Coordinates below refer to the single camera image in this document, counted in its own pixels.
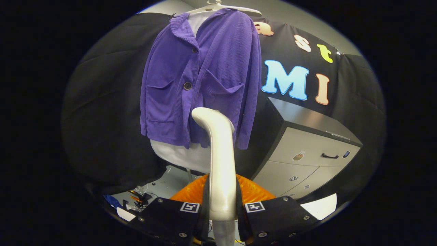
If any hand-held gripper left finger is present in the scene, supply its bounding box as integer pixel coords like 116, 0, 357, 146
131, 174, 210, 246

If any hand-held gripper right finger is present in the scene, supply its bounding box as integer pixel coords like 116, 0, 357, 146
236, 174, 320, 246

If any white garment steamer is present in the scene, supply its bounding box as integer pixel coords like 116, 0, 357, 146
191, 107, 238, 246

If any purple corduroy jacket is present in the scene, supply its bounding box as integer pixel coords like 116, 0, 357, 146
140, 8, 262, 150

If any white clothes hanger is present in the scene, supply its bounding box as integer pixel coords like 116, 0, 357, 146
186, 0, 263, 16

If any white flat board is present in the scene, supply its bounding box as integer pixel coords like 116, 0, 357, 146
300, 193, 338, 220

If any small white floor item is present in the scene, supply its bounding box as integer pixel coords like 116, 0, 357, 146
116, 207, 137, 222

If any blue floor item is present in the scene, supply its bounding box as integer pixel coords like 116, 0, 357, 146
103, 194, 123, 209

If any grey drawer cabinet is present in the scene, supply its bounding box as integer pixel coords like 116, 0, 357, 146
251, 97, 363, 201

